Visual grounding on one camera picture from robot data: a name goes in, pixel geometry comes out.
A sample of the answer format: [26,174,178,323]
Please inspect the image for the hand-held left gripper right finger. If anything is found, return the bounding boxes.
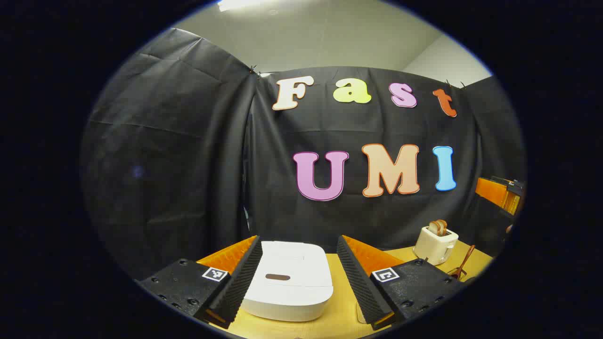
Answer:
[336,235,464,330]

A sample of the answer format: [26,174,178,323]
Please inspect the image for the white rice cooker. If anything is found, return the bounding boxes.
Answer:
[239,241,334,323]

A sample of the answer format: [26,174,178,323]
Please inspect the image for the brown wooden spoon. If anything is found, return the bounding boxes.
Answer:
[448,245,476,278]

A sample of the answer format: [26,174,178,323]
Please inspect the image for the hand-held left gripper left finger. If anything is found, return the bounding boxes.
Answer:
[137,235,263,329]

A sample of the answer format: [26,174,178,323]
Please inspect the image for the white toaster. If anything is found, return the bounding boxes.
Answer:
[414,226,459,266]

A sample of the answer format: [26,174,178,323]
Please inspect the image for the black backdrop cloth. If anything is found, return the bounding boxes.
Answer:
[80,27,526,283]

